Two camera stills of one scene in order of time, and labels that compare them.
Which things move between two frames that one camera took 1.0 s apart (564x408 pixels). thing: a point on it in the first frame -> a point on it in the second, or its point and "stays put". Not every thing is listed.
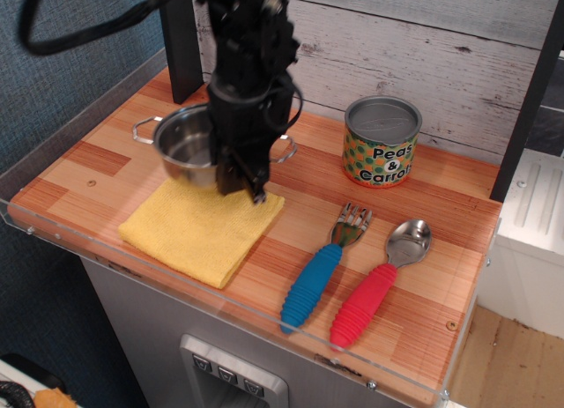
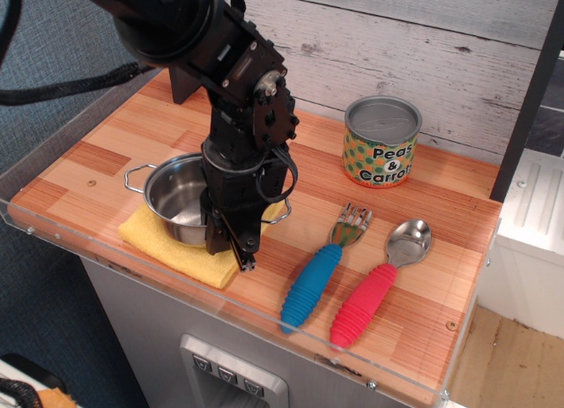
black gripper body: (251, 104) -> (240, 190)
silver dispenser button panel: (225, 378) stays put
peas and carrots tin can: (380, 134) stays put
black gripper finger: (233, 176) -> (218, 239)
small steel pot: (181, 137) -> (174, 192)
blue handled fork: (315, 276) stays put
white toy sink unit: (523, 268) stays put
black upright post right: (523, 129) stays put
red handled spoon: (406, 239) stays put
